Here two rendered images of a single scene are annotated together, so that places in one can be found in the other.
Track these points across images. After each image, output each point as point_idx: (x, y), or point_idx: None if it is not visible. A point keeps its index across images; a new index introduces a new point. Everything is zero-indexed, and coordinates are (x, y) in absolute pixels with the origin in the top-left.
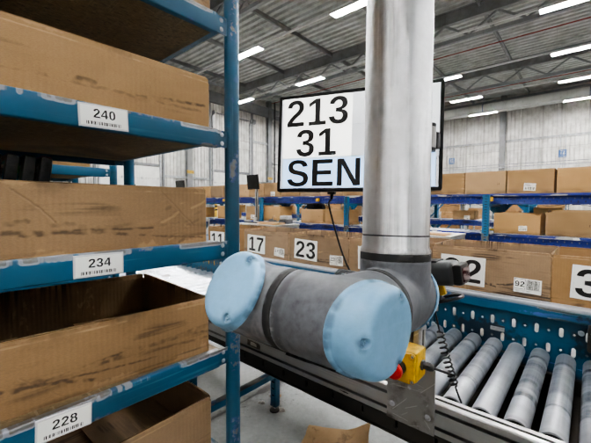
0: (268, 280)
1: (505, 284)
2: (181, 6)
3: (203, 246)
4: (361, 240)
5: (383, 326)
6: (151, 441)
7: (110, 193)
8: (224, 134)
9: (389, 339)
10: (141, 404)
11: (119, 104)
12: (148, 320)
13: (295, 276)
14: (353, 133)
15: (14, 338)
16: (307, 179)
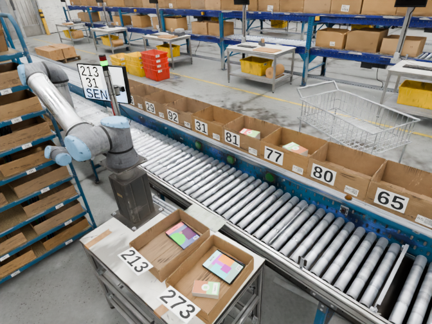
0: (51, 152)
1: (182, 123)
2: (23, 87)
3: (49, 136)
4: (145, 98)
5: (62, 159)
6: (52, 173)
7: (24, 130)
8: (46, 109)
9: (64, 161)
10: (54, 166)
11: (18, 113)
12: (42, 152)
13: (54, 151)
14: (101, 81)
15: (17, 154)
16: (92, 95)
